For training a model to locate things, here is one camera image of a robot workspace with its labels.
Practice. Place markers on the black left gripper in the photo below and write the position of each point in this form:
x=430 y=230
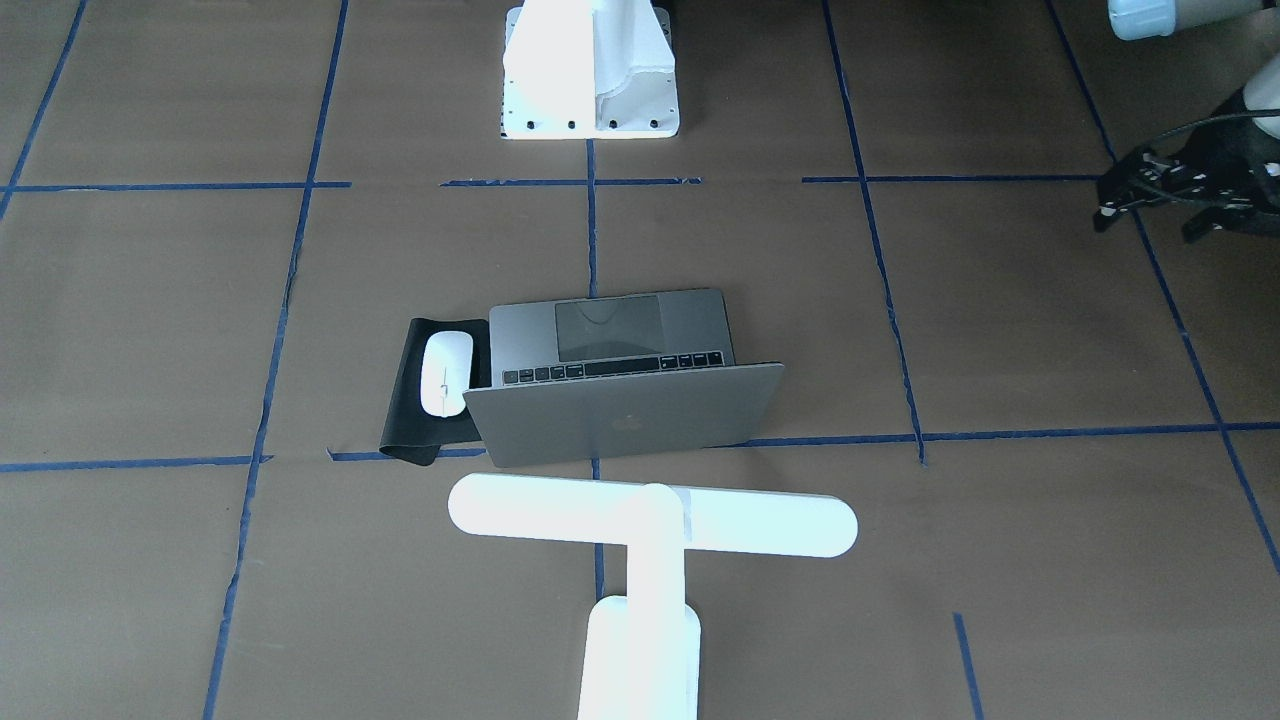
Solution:
x=1238 y=182

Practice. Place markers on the grey laptop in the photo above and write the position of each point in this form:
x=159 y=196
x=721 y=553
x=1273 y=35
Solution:
x=646 y=373

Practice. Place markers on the white computer mouse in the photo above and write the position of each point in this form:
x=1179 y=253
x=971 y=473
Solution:
x=445 y=373

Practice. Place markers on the white desk lamp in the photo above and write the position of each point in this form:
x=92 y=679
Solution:
x=642 y=647

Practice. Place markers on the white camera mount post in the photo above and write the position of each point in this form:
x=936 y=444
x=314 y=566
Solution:
x=580 y=70

